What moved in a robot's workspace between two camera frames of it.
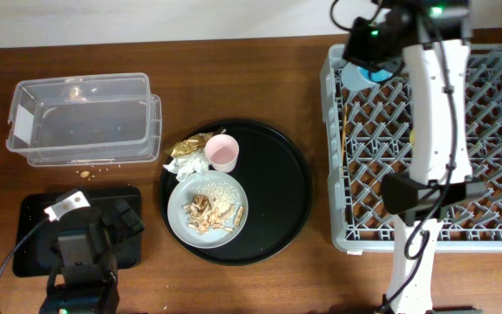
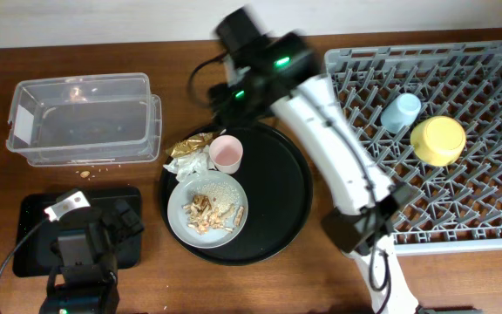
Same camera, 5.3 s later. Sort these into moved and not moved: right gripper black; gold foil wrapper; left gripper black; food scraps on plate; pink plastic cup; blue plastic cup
Moved: blue plastic cup; right gripper black
Not moved: pink plastic cup; food scraps on plate; gold foil wrapper; left gripper black
